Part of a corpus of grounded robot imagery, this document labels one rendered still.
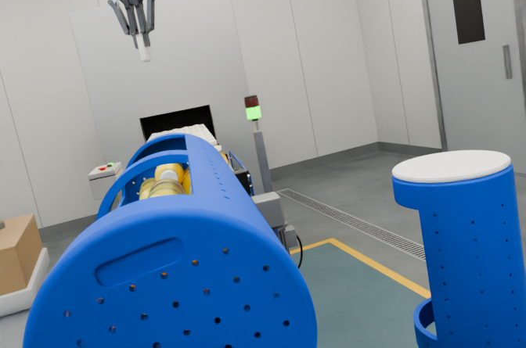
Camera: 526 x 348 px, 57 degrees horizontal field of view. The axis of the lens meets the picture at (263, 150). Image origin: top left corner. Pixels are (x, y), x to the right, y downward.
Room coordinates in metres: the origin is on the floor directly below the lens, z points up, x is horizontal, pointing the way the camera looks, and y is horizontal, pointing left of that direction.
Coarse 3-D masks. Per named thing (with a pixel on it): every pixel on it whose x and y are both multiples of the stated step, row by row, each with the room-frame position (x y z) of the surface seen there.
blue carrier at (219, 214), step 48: (144, 144) 1.26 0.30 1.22; (192, 144) 1.04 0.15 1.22; (240, 192) 0.65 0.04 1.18; (96, 240) 0.43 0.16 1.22; (144, 240) 0.43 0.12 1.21; (192, 240) 0.44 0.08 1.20; (240, 240) 0.44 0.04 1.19; (48, 288) 0.42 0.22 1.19; (96, 288) 0.42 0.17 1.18; (144, 288) 0.43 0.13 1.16; (192, 288) 0.44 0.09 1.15; (240, 288) 0.44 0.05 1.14; (288, 288) 0.45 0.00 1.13; (48, 336) 0.42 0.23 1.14; (96, 336) 0.42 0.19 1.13; (144, 336) 0.43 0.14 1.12; (192, 336) 0.44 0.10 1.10; (240, 336) 0.44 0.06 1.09; (288, 336) 0.45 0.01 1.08
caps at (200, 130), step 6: (192, 126) 3.26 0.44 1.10; (198, 126) 3.19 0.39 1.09; (204, 126) 3.14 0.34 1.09; (162, 132) 3.28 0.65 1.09; (168, 132) 3.12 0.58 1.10; (174, 132) 3.04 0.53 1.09; (180, 132) 2.98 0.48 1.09; (186, 132) 2.93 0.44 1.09; (192, 132) 2.78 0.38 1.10; (198, 132) 2.71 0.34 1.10; (204, 132) 2.64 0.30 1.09; (150, 138) 2.90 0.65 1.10; (204, 138) 2.33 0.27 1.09; (210, 138) 2.27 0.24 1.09
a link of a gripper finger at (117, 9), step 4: (108, 0) 1.28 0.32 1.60; (112, 4) 1.28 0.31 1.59; (116, 8) 1.28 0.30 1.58; (120, 8) 1.30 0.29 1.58; (116, 12) 1.28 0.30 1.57; (120, 12) 1.29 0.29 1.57; (120, 16) 1.28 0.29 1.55; (124, 16) 1.30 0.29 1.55; (120, 20) 1.28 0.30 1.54; (124, 20) 1.29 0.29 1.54; (124, 24) 1.28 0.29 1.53; (124, 28) 1.28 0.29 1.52; (128, 28) 1.30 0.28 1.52; (124, 32) 1.28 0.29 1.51; (128, 32) 1.28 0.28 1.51
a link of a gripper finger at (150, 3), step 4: (148, 0) 1.27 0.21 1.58; (152, 0) 1.27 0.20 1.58; (148, 4) 1.27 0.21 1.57; (152, 4) 1.27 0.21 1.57; (148, 8) 1.27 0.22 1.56; (152, 8) 1.27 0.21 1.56; (148, 12) 1.27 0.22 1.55; (152, 12) 1.27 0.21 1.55; (148, 16) 1.27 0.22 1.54; (152, 16) 1.27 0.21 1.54; (148, 20) 1.27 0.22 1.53; (152, 20) 1.27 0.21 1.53; (148, 24) 1.27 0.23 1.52; (152, 24) 1.28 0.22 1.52; (148, 28) 1.27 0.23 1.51
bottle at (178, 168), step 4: (164, 164) 1.11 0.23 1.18; (168, 164) 1.11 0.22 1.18; (172, 164) 1.12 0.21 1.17; (176, 164) 1.12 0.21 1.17; (180, 164) 1.17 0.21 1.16; (156, 168) 1.17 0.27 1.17; (160, 168) 1.11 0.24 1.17; (164, 168) 1.10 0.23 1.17; (168, 168) 1.10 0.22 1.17; (172, 168) 1.10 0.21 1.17; (176, 168) 1.11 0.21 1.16; (180, 168) 1.12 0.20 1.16; (156, 172) 1.12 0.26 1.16; (160, 172) 1.10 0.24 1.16; (176, 172) 1.09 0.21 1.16; (180, 172) 1.11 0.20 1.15; (156, 176) 1.11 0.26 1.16; (160, 176) 1.09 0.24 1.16; (180, 176) 1.11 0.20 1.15; (156, 180) 1.11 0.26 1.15; (180, 180) 1.11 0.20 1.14
